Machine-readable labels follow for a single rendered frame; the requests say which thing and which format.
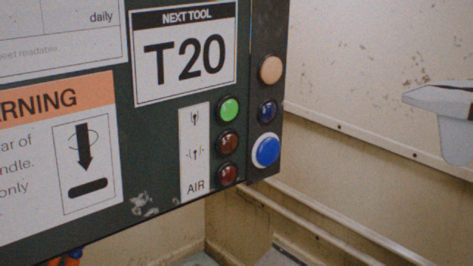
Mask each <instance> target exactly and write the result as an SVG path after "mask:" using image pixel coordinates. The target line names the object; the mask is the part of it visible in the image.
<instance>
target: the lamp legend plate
mask: <svg viewBox="0 0 473 266"><path fill-rule="evenodd" d="M178 111H179V136H180V184H181V203H183V202H187V201H189V200H192V199H194V198H197V197H200V196H202V195H204V194H207V193H208V192H209V102H205V103H201V104H197V105H194V106H190V107H186V108H184V109H179V110H178Z"/></svg>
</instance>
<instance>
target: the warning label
mask: <svg viewBox="0 0 473 266"><path fill-rule="evenodd" d="M122 201H123V193H122V185H121V175H120V158H119V149H118V133H117V124H116V114H115V90H114V81H113V72H112V70H111V71H107V72H99V73H96V74H91V75H85V76H80V77H77V78H65V79H61V80H57V81H50V82H46V83H39V84H35V85H30V86H23V87H19V88H15V89H8V90H4V91H0V246H2V245H6V244H8V243H10V242H14V241H16V240H18V239H21V238H24V237H28V236H31V235H33V234H35V233H39V232H42V231H44V230H46V229H49V228H52V227H55V226H56V225H60V224H62V223H64V222H68V221H70V220H74V219H77V218H79V217H82V216H85V215H87V214H90V213H93V212H96V211H98V210H100V209H103V208H106V207H109V206H111V205H114V204H116V203H119V202H122Z"/></svg>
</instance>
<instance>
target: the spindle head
mask: <svg viewBox="0 0 473 266"><path fill-rule="evenodd" d="M123 1H124V12H125V22H126V43H127V53H128V61H125V62H121V63H116V64H110V65H105V66H97V67H93V68H89V69H81V70H78V71H73V72H65V73H61V74H57V75H49V76H45V77H41V78H29V79H25V80H21V81H13V82H9V83H1V84H0V91H4V90H8V89H15V88H19V87H23V86H30V85H35V84H39V83H46V82H50V81H57V80H61V79H65V78H77V77H80V76H85V75H91V74H96V73H99V72H107V71H111V70H112V72H113V81H114V90H115V114H116V124H117V133H118V149H119V158H120V175H121V185H122V193H123V201H122V202H119V203H116V204H114V205H111V206H109V207H106V208H103V209H100V210H98V211H96V212H93V213H90V214H87V215H85V216H82V217H79V218H77V219H74V220H70V221H68V222H64V223H62V224H60V225H56V226H55V227H52V228H49V229H46V230H44V231H42V232H39V233H35V234H33V235H31V236H28V237H24V238H21V239H18V240H16V241H14V242H10V243H8V244H6V245H2V246H0V266H39V265H42V264H43V263H45V262H48V261H50V260H53V259H56V258H58V257H59V256H62V255H66V254H68V253H71V252H73V251H75V250H78V249H80V248H83V247H85V246H87V245H91V244H92V243H94V242H97V241H99V240H101V239H104V238H108V237H111V236H113V235H115V234H117V233H120V232H122V231H125V230H127V229H129V228H132V227H134V226H136V225H139V224H141V223H143V222H146V221H148V220H151V219H154V218H157V217H159V216H162V215H164V214H167V213H168V212H170V211H173V210H176V209H178V208H181V207H183V206H185V205H187V204H189V203H192V202H196V201H199V200H201V199H204V198H205V197H208V196H211V195H212V194H215V193H218V192H220V191H222V190H224V189H221V188H220V187H218V186H217V185H216V183H215V175H216V172H217V169H218V168H219V167H220V166H221V165H222V164H223V163H225V162H227V161H233V162H235V163H236V164H237V165H238V167H239V176H238V178H237V180H236V182H235V183H234V184H233V185H232V186H234V185H239V184H240V183H243V182H245V181H246V168H247V145H248V100H249V77H250V45H251V0H238V10H237V46H236V83H232V84H229V85H225V86H221V87H217V88H213V89H208V90H205V91H202V92H197V93H194V94H190V95H185V96H179V97H175V98H170V99H168V100H162V101H158V102H155V103H150V104H147V105H144V106H138V107H134V101H133V90H132V59H131V47H130V37H129V16H128V10H136V9H144V8H150V7H170V6H177V5H184V4H196V3H204V2H210V1H223V0H123ZM225 95H235V96H237V97H238V98H239V102H240V110H239V115H238V117H237V118H236V120H235V121H234V122H232V123H230V124H228V125H223V124H221V123H220V122H219V121H218V120H217V119H216V116H215V109H216V106H217V103H218V102H219V100H220V98H221V97H222V96H225ZM205 102H209V192H208V193H207V194H204V195H202V196H200V197H197V198H194V199H191V200H189V201H187V202H183V203H181V184H180V136H179V111H178V110H179V109H184V108H186V107H190V106H194V105H197V104H201V103H205ZM226 129H233V130H236V131H237V132H238V133H239V147H238V149H237V150H236V151H235V152H234V153H233V154H232V155H231V156H230V157H226V158H223V157H221V156H219V155H218V154H217V153H216V150H215V143H216V140H217V138H218V136H219V135H220V133H221V132H222V131H224V130H226Z"/></svg>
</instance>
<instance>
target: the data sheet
mask: <svg viewBox="0 0 473 266"><path fill-rule="evenodd" d="M125 61H128V53H127V43H126V22H125V12H124V1H123V0H0V84H1V83H9V82H13V81H21V80H25V79H29V78H41V77H45V76H49V75H57V74H61V73H65V72H73V71H78V70H81V69H89V68H93V67H101V66H105V65H110V64H116V63H121V62H125Z"/></svg>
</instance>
